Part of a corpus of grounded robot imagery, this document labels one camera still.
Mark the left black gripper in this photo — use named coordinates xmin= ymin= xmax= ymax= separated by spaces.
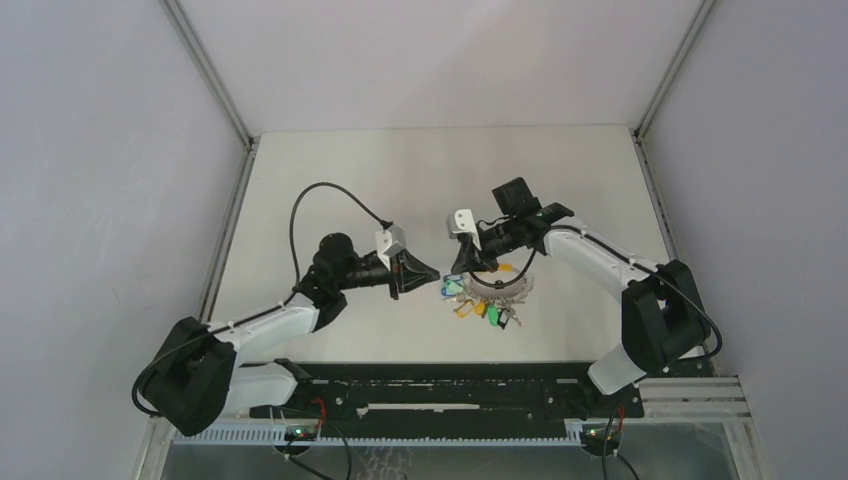
xmin=336 ymin=249 xmax=439 ymax=301

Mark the blue tagged key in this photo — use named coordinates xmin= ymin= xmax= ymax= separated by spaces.
xmin=441 ymin=274 xmax=466 ymax=298

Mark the large metal keyring yellow handle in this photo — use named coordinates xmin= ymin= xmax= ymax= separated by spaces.
xmin=463 ymin=264 xmax=535 ymax=305

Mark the yellow tagged key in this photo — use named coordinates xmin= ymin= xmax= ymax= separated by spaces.
xmin=474 ymin=302 xmax=488 ymax=318
xmin=453 ymin=300 xmax=476 ymax=318

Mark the green tagged key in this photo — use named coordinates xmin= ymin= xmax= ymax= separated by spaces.
xmin=485 ymin=304 xmax=502 ymax=328

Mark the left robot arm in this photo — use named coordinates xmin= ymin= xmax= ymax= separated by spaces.
xmin=131 ymin=229 xmax=441 ymax=436

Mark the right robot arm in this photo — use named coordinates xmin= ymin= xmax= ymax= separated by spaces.
xmin=446 ymin=177 xmax=723 ymax=416

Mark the left circuit board green led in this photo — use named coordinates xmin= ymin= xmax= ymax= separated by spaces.
xmin=284 ymin=426 xmax=320 ymax=443

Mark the circuit board green led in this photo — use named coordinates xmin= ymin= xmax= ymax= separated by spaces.
xmin=581 ymin=428 xmax=621 ymax=445
xmin=284 ymin=426 xmax=320 ymax=443

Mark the right circuit board green led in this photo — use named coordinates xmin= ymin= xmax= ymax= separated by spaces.
xmin=581 ymin=428 xmax=621 ymax=445

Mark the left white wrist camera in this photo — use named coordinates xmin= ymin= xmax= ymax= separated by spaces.
xmin=375 ymin=224 xmax=406 ymax=269

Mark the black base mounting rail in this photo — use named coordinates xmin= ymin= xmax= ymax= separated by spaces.
xmin=248 ymin=362 xmax=650 ymax=438

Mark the white slotted cable duct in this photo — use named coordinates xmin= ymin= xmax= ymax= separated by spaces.
xmin=173 ymin=423 xmax=586 ymax=447

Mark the left black camera cable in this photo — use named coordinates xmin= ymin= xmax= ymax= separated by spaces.
xmin=131 ymin=182 xmax=393 ymax=417

